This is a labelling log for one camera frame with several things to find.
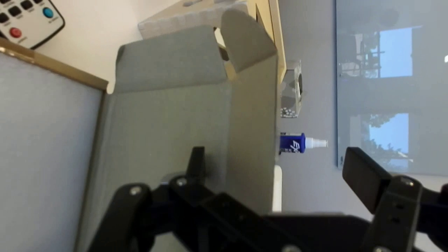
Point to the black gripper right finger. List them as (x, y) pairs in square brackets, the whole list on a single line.
[(369, 176)]

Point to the black remote control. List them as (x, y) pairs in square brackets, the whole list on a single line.
[(28, 18)]

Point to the small brown cardboard box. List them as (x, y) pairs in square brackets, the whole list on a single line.
[(173, 116)]

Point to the blue bottle with white cap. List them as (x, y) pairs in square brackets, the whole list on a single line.
[(294, 141)]

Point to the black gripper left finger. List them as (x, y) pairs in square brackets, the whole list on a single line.
[(196, 162)]

